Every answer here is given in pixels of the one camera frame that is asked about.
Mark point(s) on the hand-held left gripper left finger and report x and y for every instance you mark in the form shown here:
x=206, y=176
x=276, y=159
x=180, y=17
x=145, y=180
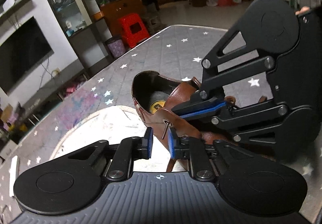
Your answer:
x=151, y=143

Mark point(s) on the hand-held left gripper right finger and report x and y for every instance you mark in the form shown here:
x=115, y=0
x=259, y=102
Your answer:
x=171, y=143

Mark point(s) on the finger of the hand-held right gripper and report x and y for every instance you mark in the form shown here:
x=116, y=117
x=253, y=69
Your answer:
x=201, y=103
x=221, y=117

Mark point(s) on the brown leather shoe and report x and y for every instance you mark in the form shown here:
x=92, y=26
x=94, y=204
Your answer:
x=179, y=94

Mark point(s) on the person's right hand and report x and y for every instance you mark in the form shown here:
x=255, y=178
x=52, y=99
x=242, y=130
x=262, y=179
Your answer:
x=303, y=9

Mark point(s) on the white terry towel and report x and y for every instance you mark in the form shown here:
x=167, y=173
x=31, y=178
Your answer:
x=113, y=128

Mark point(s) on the grey star-print tablecloth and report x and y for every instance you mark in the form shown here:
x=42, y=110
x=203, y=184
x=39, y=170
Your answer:
x=156, y=58

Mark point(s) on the purple waste bin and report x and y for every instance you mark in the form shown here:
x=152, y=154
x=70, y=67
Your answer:
x=115, y=48

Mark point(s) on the red plastic stool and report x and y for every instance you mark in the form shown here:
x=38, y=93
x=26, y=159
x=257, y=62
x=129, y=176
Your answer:
x=128, y=21

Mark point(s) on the black television console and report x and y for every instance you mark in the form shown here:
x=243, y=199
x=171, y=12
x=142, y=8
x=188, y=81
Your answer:
x=50, y=90

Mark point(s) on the brown wooden cabinet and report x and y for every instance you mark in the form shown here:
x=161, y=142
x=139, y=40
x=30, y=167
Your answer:
x=118, y=7

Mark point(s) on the white bar-shaped device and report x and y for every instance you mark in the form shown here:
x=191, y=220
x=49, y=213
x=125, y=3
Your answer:
x=13, y=176

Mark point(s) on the black flat television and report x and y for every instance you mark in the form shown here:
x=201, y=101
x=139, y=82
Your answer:
x=20, y=58

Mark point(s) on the glass display cabinet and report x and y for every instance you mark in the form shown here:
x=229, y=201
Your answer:
x=65, y=5

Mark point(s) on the wall power outlet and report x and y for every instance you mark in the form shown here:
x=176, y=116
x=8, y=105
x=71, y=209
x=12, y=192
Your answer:
x=55, y=72

